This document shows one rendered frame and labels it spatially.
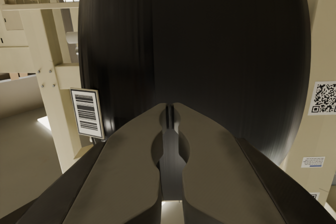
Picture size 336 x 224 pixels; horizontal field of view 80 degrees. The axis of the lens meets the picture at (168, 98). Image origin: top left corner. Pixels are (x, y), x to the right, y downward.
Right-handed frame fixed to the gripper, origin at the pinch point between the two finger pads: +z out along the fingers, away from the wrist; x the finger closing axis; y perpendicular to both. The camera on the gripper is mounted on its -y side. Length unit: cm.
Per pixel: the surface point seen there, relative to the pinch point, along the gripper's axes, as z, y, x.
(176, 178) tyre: 7.9, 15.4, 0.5
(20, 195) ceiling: 211, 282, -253
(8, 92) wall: 546, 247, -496
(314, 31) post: 28.1, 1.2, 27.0
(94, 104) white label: 9.0, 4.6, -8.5
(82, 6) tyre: 15.9, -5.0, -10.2
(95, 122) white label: 8.7, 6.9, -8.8
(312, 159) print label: 24, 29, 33
